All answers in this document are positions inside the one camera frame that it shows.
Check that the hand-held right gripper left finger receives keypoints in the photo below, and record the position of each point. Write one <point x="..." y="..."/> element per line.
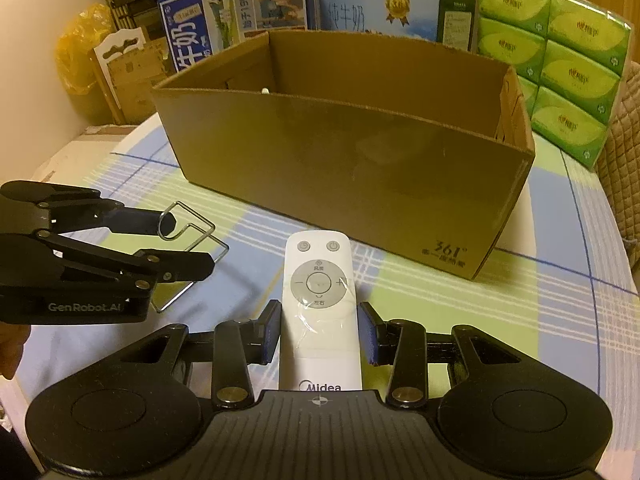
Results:
<point x="272" y="332"/>

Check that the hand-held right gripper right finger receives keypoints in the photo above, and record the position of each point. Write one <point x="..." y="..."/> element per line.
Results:
<point x="368" y="334"/>

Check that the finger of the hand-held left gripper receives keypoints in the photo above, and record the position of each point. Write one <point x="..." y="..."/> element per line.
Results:
<point x="135" y="220"/>
<point x="175" y="265"/>

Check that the white remote control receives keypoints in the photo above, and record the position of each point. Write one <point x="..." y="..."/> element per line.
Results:
<point x="320" y="320"/>

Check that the brown cardboard box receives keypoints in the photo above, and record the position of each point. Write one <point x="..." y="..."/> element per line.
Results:
<point x="350" y="160"/>

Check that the person's left hand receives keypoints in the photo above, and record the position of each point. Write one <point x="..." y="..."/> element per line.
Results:
<point x="12" y="350"/>

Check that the flat cardboard carton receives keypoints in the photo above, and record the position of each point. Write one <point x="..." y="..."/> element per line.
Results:
<point x="80" y="152"/>

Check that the yellow plastic bag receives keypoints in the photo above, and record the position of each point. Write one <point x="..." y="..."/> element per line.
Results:
<point x="80" y="50"/>

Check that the plaid tablecloth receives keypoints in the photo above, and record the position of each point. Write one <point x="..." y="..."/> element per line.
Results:
<point x="560" y="270"/>

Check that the quilted beige chair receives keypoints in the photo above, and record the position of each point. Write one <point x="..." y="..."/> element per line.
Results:
<point x="622" y="160"/>

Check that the light blue milk carton box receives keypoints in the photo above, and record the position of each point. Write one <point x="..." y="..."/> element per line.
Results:
<point x="380" y="10"/>

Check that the green tissue pack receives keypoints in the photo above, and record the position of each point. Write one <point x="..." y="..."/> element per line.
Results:
<point x="560" y="60"/>

